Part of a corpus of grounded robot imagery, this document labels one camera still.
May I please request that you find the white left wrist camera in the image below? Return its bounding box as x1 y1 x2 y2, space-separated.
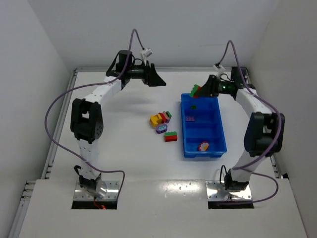
140 48 153 63

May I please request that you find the green lego brick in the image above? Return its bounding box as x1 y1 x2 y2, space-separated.
189 84 201 98
164 131 177 137

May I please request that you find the yellow lego piece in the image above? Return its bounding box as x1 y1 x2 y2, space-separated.
150 114 162 128

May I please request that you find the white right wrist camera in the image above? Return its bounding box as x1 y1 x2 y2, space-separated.
213 63 225 78

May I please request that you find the red flower lego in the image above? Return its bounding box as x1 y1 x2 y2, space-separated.
198 141 209 151

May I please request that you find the purple flower lego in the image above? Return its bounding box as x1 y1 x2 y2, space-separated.
156 123 168 134

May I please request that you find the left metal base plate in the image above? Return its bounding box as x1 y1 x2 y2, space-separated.
73 180 119 201

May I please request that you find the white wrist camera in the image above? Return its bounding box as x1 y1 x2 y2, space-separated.
213 63 225 78
140 48 153 63

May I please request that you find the metal base plate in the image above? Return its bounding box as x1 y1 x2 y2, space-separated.
206 180 252 202
73 180 119 201

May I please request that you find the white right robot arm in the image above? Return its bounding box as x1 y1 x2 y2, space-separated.
193 67 285 192

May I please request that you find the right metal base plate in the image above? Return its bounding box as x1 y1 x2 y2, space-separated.
206 180 252 202

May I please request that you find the green lego in cluster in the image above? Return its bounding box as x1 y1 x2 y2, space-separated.
166 111 172 119

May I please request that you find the red bottom lego brick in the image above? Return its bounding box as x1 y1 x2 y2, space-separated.
164 135 178 142

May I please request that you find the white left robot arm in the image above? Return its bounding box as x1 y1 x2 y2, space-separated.
70 48 166 197

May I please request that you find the green top lego brick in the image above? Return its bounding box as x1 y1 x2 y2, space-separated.
164 131 177 137

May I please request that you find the blue compartment bin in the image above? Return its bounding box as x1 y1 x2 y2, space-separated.
180 93 227 160

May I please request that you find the purple curved lego brick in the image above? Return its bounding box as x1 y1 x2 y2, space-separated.
185 116 196 122

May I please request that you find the red lego in cluster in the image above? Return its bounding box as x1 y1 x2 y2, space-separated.
159 113 166 123

